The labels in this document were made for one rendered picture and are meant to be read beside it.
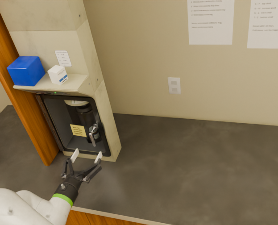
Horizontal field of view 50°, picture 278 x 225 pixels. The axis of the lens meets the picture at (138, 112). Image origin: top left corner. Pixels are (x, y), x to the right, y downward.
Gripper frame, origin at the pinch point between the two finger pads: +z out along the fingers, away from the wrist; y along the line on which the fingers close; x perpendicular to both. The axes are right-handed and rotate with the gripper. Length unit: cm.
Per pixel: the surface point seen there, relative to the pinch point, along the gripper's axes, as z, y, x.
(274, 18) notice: 56, -78, -42
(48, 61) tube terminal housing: 12.6, 13.3, -42.9
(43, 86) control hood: 2.5, 11.8, -37.0
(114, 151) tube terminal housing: 15.0, -5.2, 12.9
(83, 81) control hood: 7.4, -4.5, -36.9
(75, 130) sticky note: 11.7, 11.5, -3.4
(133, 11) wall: 56, -13, -47
